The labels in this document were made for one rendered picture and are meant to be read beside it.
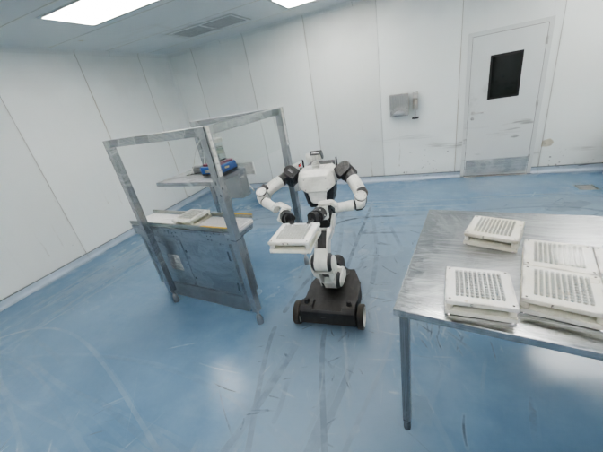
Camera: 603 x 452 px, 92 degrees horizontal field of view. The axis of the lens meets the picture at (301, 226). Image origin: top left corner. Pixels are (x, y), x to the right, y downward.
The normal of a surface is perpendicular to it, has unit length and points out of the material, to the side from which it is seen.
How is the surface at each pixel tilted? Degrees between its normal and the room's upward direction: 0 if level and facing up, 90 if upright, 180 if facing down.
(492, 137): 90
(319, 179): 90
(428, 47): 90
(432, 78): 90
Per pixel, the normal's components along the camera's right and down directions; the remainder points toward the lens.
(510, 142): -0.34, 0.44
